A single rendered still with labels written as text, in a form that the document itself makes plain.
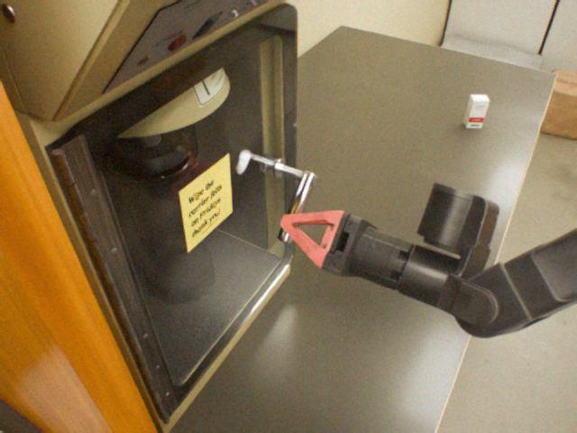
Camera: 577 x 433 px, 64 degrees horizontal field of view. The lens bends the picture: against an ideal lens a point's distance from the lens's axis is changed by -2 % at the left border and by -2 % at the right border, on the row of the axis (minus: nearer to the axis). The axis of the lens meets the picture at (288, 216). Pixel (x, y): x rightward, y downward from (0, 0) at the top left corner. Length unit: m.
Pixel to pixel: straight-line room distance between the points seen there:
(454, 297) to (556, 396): 1.50
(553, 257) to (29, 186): 0.40
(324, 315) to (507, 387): 1.23
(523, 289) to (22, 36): 0.42
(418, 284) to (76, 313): 0.34
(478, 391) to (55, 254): 1.71
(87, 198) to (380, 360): 0.50
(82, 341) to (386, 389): 0.49
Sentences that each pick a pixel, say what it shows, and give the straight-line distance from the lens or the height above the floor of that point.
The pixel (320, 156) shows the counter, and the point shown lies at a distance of 1.06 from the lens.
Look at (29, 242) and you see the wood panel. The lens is 0.24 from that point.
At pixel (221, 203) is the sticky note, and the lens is 0.50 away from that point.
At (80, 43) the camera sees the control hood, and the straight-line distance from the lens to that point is 0.25.
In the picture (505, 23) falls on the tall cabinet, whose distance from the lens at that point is 3.44.
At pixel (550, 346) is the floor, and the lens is 2.08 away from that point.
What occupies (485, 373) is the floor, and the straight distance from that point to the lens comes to 1.91.
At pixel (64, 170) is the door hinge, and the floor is 1.37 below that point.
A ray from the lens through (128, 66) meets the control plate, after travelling 0.30.
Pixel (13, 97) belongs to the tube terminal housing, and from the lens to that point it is 0.33.
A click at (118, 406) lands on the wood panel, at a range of 0.36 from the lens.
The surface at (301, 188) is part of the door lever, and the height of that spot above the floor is 1.20.
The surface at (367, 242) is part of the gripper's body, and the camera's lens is 0.52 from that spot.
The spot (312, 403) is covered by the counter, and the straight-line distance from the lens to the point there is 0.68.
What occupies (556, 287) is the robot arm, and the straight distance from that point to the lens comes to 0.46.
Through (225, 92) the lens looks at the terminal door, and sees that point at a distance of 0.45.
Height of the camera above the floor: 1.56
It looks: 43 degrees down
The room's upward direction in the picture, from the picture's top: straight up
